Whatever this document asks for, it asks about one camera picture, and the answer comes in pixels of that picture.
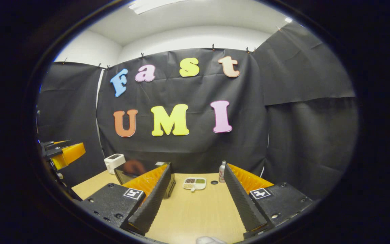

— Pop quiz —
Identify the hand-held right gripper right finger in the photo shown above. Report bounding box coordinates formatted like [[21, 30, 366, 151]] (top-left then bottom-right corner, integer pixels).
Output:
[[223, 163, 314, 239]]

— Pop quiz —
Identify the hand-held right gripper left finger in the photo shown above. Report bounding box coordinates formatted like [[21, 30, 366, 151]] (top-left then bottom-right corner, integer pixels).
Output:
[[78, 162, 172, 236]]

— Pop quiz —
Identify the black electric oven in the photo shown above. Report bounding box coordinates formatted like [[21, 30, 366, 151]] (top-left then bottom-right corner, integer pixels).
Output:
[[114, 161, 176, 199]]

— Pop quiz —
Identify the white toaster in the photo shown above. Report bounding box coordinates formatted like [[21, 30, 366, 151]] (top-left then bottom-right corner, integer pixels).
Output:
[[104, 154, 126, 175]]

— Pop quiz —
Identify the white divided snack dish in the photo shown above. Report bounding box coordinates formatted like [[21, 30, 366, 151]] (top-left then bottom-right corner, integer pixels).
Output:
[[182, 177, 207, 192]]

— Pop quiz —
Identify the black backdrop cloth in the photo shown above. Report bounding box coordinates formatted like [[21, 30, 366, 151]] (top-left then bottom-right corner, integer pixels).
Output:
[[37, 22, 359, 200]]

